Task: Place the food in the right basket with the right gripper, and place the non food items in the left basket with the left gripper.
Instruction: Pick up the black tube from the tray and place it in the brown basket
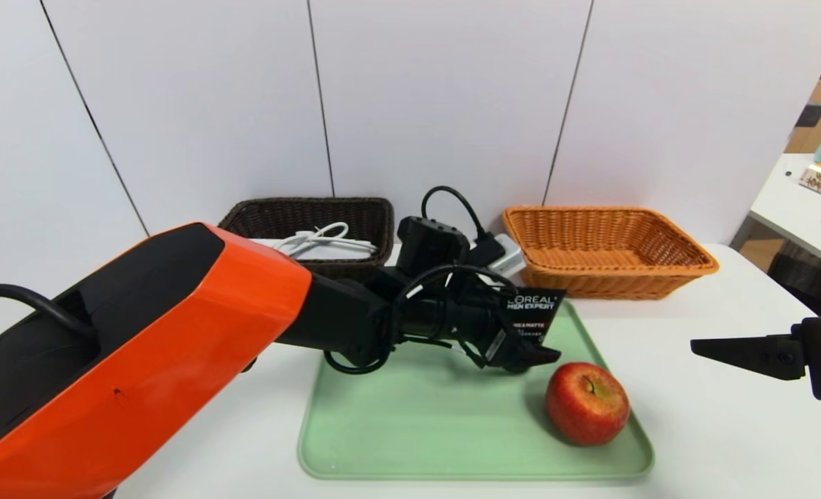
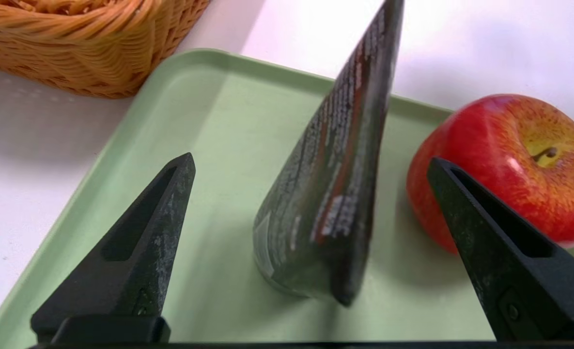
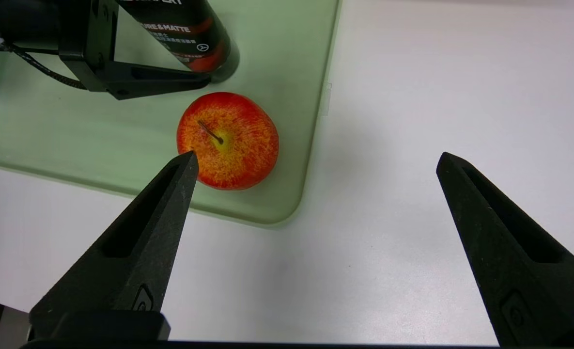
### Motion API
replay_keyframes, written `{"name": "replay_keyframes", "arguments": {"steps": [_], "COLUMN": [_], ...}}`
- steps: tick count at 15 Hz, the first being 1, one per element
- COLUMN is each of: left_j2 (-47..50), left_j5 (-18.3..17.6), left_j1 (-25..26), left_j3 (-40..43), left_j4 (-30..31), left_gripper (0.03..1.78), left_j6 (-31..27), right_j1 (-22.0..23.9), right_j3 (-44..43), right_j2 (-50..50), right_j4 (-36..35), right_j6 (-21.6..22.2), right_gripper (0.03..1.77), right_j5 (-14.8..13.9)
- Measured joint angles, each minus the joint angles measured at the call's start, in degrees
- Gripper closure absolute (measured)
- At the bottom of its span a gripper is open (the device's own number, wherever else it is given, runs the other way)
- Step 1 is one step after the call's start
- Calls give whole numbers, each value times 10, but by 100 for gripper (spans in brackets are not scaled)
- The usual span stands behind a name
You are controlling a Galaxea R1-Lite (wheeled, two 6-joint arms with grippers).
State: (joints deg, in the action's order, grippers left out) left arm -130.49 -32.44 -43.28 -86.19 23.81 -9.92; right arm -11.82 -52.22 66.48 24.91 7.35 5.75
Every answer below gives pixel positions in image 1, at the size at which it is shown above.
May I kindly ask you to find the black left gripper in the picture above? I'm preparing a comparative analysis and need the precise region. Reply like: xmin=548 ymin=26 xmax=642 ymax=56
xmin=438 ymin=287 xmax=562 ymax=374

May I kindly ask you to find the black L'Oreal tube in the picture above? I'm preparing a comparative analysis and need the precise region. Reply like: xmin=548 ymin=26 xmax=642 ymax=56
xmin=500 ymin=288 xmax=567 ymax=375

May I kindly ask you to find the white power strip with cord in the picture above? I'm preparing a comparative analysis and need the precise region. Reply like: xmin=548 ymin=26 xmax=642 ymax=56
xmin=251 ymin=222 xmax=378 ymax=262

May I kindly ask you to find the orange wicker basket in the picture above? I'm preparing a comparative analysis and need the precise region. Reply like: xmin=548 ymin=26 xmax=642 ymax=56
xmin=501 ymin=206 xmax=720 ymax=301

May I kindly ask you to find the dark brown wicker basket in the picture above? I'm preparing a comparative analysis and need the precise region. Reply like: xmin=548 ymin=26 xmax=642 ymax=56
xmin=218 ymin=197 xmax=395 ymax=279

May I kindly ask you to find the red apple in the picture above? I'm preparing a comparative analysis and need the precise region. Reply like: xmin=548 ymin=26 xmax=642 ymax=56
xmin=546 ymin=362 xmax=631 ymax=446

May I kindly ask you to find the dark wicker stool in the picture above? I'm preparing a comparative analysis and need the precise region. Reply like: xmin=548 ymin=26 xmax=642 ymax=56
xmin=767 ymin=246 xmax=821 ymax=319

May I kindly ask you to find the light green plastic tray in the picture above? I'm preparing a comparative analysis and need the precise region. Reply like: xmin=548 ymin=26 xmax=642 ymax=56
xmin=297 ymin=292 xmax=655 ymax=481

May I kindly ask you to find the white side table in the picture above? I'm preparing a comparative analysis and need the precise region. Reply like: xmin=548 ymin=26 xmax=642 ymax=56
xmin=748 ymin=154 xmax=821 ymax=272

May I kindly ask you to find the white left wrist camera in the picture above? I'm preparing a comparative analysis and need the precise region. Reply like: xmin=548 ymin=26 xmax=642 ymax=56
xmin=486 ymin=234 xmax=527 ymax=277

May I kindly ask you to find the black left camera cable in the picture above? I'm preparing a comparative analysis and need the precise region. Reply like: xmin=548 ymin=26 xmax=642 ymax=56
xmin=421 ymin=186 xmax=504 ymax=264

